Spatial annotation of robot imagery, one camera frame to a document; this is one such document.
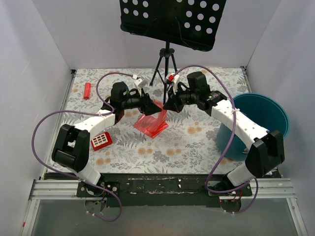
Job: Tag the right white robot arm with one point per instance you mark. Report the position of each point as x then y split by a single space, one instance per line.
266 149

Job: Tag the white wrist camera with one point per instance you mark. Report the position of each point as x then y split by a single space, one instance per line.
172 80
139 83

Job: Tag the black perforated music stand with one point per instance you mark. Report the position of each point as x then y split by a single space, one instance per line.
189 23

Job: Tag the red plastic trash bag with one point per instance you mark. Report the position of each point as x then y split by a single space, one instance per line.
151 126

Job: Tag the aluminium frame rail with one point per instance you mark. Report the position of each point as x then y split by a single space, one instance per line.
268 188

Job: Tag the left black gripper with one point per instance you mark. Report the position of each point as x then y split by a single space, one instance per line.
144 103

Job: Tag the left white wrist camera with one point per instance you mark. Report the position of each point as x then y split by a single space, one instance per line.
139 83

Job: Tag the red trash bag roll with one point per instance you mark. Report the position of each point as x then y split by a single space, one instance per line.
87 91

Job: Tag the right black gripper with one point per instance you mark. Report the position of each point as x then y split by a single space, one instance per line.
176 101

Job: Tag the floral patterned table mat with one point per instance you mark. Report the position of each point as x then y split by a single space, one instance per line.
189 145

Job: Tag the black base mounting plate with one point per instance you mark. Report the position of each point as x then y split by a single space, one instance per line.
136 190

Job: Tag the red white grid box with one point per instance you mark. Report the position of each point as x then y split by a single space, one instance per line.
100 141

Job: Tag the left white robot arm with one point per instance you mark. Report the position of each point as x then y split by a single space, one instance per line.
72 146

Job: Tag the teal plastic trash bin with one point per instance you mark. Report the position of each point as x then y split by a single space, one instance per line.
262 110

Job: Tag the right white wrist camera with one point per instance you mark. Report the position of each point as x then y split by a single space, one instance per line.
172 80

